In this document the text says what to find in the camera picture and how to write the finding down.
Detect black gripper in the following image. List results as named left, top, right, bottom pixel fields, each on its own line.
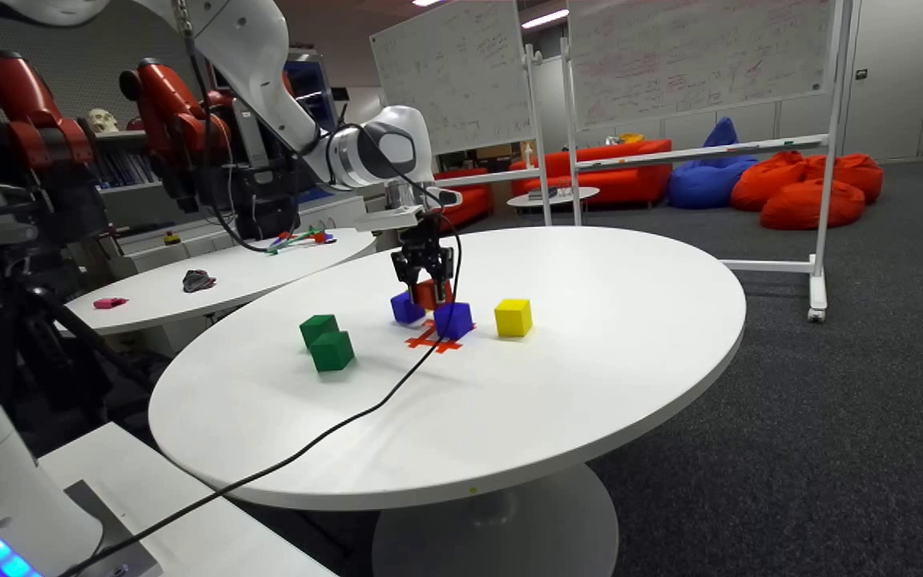
left=386, top=216, right=459, bottom=307

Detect red cube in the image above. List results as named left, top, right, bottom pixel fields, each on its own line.
left=412, top=279, right=455, bottom=318

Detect blue cube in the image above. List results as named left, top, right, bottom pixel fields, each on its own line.
left=386, top=289, right=427, bottom=332
left=428, top=299, right=477, bottom=342

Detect dark grey lump object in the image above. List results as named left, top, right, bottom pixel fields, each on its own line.
left=180, top=265, right=221, bottom=296

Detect red tape cross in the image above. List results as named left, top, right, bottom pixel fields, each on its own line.
left=402, top=320, right=464, bottom=355

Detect red sofa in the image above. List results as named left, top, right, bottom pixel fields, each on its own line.
left=433, top=157, right=500, bottom=235
left=511, top=135, right=679, bottom=213

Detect yellow cube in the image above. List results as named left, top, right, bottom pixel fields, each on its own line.
left=491, top=296, right=534, bottom=342

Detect green cube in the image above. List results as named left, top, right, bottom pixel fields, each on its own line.
left=308, top=332, right=360, bottom=374
left=298, top=313, right=344, bottom=349

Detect colourful toy pieces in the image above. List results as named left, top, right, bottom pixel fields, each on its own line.
left=264, top=224, right=339, bottom=261

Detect small round white table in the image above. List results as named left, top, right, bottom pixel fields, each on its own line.
left=503, top=182, right=602, bottom=213

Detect white round side table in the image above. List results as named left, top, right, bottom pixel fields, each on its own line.
left=62, top=224, right=381, bottom=341

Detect whiteboard on white stand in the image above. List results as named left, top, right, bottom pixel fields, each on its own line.
left=561, top=0, right=866, bottom=323
left=366, top=0, right=553, bottom=230

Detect ceiling light strip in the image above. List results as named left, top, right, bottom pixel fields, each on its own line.
left=519, top=6, right=569, bottom=33

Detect blue bean bag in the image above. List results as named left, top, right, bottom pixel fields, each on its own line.
left=662, top=114, right=759, bottom=213

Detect beige skull figure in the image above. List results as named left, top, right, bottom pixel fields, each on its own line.
left=84, top=106, right=121, bottom=137

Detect orange bean bag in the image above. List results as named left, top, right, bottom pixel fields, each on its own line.
left=729, top=148, right=821, bottom=216
left=829, top=150, right=887, bottom=205
left=759, top=173, right=871, bottom=235

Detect white double door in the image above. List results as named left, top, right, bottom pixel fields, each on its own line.
left=841, top=0, right=923, bottom=168

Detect light grey wrist camera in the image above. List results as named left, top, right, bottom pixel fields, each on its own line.
left=360, top=202, right=437, bottom=235

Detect black cable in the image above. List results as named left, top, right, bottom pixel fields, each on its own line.
left=58, top=217, right=468, bottom=577

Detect white table pedestal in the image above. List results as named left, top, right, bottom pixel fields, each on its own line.
left=369, top=463, right=621, bottom=577

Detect grey base plate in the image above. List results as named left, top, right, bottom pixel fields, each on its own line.
left=58, top=479, right=167, bottom=577

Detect black camera tripod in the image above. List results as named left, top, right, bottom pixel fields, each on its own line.
left=0, top=169, right=111, bottom=452

